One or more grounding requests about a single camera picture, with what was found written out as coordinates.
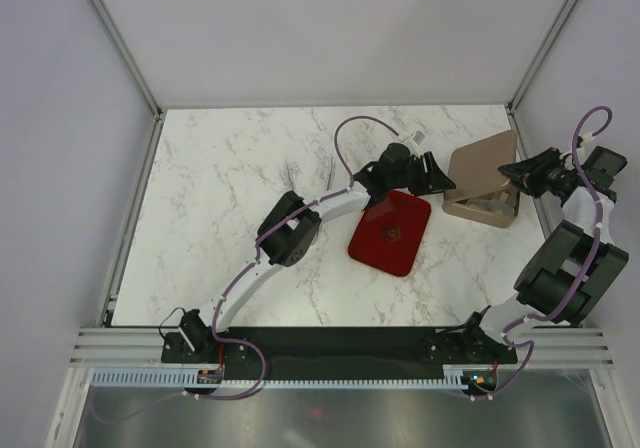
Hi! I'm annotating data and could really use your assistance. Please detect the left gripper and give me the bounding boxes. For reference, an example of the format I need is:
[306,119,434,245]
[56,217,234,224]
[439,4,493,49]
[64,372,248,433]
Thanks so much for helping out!
[387,154,455,199]

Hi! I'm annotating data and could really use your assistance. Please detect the gold box lid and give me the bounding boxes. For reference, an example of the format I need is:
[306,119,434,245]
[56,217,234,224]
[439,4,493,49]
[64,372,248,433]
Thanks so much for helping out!
[444,130,517,202]

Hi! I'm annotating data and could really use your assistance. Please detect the gold chocolate box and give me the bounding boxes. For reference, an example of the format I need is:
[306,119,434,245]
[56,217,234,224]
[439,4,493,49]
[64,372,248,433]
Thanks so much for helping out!
[442,190,520,229]

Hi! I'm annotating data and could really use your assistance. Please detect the steel kitchen tongs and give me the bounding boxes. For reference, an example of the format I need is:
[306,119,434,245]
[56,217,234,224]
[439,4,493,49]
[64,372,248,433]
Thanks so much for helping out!
[285,157,335,191]

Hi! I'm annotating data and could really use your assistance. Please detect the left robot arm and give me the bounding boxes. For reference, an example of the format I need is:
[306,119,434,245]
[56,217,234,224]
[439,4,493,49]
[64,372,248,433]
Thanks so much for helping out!
[162,143,456,362]

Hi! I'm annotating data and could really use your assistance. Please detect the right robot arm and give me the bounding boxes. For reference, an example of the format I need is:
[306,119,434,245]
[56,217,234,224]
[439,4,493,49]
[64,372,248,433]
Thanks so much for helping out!
[456,146,629,363]

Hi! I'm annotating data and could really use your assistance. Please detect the red lacquer tray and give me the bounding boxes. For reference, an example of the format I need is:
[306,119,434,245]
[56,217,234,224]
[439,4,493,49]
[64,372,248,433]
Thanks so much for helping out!
[347,190,432,278]

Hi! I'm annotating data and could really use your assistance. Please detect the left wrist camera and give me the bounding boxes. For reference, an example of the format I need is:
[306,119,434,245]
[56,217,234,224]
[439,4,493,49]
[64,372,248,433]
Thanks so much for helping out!
[404,131,425,152]

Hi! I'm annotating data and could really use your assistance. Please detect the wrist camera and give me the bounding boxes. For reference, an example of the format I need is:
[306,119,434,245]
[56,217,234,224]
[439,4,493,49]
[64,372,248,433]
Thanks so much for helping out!
[582,146,628,190]
[404,131,425,152]

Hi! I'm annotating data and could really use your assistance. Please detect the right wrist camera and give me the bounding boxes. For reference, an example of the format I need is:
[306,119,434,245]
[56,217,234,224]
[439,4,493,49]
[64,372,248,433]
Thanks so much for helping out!
[582,146,628,190]

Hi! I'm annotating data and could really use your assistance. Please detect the right aluminium frame post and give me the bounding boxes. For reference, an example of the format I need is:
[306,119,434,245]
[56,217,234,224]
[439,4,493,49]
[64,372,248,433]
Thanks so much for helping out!
[505,0,581,115]

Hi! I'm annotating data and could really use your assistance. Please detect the aluminium frame post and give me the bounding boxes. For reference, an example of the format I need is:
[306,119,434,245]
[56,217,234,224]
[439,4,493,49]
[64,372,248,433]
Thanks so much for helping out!
[87,0,163,120]
[505,0,581,115]

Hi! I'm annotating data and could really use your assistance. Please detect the aluminium profile rail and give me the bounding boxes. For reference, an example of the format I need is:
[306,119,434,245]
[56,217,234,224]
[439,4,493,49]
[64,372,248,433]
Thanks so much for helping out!
[70,327,164,368]

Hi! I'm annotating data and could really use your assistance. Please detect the white cable duct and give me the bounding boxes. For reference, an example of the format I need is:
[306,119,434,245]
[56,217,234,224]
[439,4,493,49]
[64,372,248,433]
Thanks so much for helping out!
[92,365,501,389]

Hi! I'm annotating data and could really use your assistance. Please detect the left aluminium frame post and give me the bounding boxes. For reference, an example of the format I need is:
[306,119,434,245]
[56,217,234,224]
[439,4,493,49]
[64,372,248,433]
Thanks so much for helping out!
[87,0,163,120]

